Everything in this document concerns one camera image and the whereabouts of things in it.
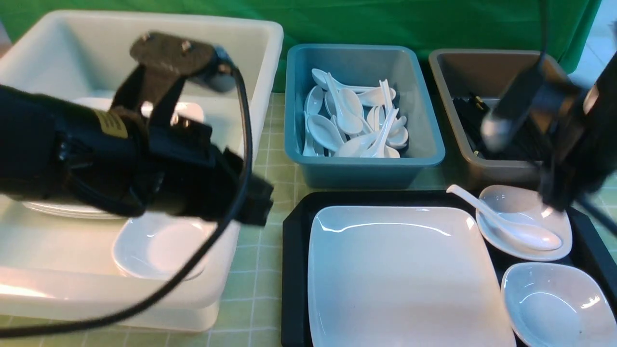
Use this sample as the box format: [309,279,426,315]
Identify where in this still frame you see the white ceramic soup spoon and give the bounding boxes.
[446,185,562,251]

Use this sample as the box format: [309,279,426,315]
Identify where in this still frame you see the large white plastic tub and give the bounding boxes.
[1,11,283,332]

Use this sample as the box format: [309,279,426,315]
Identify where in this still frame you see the grey-brown plastic bin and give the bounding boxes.
[429,49,592,190]

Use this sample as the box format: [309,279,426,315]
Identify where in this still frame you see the white sauce dish in tub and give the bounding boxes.
[112,213,217,280]

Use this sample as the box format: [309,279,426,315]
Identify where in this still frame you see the large white square plate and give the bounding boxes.
[307,206,516,347]

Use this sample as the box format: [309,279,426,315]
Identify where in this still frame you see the green checked tablecloth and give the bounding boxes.
[0,93,617,347]

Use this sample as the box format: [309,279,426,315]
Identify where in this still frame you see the teal plastic bin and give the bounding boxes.
[284,44,445,189]

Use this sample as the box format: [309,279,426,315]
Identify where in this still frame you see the pile of white spoons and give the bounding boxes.
[302,68,409,158]

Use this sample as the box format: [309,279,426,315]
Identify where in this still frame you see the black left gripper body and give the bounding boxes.
[133,119,273,226]

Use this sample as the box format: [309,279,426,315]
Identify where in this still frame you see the black left camera cable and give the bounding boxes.
[0,63,254,338]

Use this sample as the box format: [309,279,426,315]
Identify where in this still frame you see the stacked white square plates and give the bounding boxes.
[22,97,205,219]

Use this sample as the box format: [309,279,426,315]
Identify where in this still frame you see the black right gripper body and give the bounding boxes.
[538,111,608,211]

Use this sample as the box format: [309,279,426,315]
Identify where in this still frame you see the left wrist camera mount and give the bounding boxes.
[110,31,248,127]

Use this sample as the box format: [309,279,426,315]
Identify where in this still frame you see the black serving tray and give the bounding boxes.
[281,190,617,347]

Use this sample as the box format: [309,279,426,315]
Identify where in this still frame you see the green backdrop cloth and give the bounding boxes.
[0,0,600,93]

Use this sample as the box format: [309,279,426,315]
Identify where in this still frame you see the white sauce dish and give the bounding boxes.
[112,213,217,280]
[501,262,617,347]
[476,185,573,262]

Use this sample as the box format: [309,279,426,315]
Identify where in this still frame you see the pile of black chopsticks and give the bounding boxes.
[453,93,550,161]

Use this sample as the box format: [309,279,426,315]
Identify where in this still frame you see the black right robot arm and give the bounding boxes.
[538,57,616,211]

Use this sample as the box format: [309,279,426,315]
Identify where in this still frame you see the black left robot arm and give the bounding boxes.
[1,86,245,221]

